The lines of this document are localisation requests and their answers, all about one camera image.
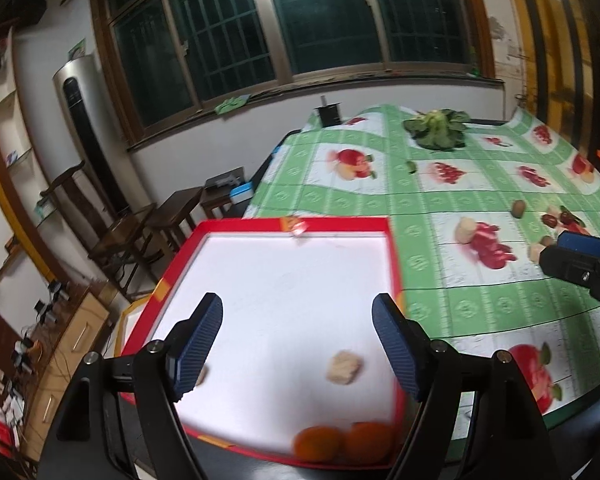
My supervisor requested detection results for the light wooden cabinet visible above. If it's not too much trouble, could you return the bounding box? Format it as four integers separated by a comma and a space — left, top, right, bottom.
10, 280, 113, 466

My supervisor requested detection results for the orange mandarin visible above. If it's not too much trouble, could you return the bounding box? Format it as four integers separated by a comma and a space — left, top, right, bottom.
342, 421, 396, 463
292, 425, 346, 463

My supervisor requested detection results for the dark wooden stool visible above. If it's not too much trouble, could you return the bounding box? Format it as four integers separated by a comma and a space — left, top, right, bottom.
200, 175, 246, 220
145, 186, 204, 256

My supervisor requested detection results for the small black box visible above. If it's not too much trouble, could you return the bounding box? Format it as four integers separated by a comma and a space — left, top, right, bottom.
314, 95, 343, 128

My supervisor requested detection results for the barred window with wooden frame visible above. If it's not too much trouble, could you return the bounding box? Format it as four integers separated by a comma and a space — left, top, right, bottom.
89, 0, 496, 143

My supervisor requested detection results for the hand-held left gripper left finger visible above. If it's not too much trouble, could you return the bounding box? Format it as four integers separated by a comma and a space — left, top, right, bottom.
39, 291, 226, 480

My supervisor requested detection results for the red shallow cardboard box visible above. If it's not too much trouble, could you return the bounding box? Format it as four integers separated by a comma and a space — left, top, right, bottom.
117, 215, 408, 471

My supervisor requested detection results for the wooden wall shelf unit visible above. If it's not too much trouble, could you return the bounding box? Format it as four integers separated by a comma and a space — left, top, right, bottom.
0, 25, 56, 286

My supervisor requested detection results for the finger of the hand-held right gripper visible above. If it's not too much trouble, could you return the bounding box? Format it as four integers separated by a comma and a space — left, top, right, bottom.
539, 231, 600, 288

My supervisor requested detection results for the green leafy vegetable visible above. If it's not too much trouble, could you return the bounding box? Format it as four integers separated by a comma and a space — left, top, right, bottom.
402, 108, 472, 152

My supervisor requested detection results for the green fruit print tablecloth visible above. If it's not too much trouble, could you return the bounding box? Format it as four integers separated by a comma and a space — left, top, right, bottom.
240, 104, 600, 441

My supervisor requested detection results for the dark wooden chair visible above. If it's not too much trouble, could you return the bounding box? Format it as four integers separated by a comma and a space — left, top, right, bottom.
40, 160, 158, 301

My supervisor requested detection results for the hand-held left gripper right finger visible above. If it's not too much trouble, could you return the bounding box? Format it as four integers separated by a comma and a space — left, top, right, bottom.
371, 292, 563, 480

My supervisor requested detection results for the silver tower air conditioner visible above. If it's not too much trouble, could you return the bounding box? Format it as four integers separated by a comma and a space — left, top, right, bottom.
52, 56, 131, 216

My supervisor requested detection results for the green cloth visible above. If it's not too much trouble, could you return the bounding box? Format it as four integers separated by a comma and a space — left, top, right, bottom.
214, 94, 252, 115

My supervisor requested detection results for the yellow wooden door frame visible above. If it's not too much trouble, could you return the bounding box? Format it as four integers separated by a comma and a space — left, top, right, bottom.
500, 0, 598, 161

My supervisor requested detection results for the grey flat device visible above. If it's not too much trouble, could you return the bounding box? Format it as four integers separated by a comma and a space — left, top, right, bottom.
205, 167, 245, 190

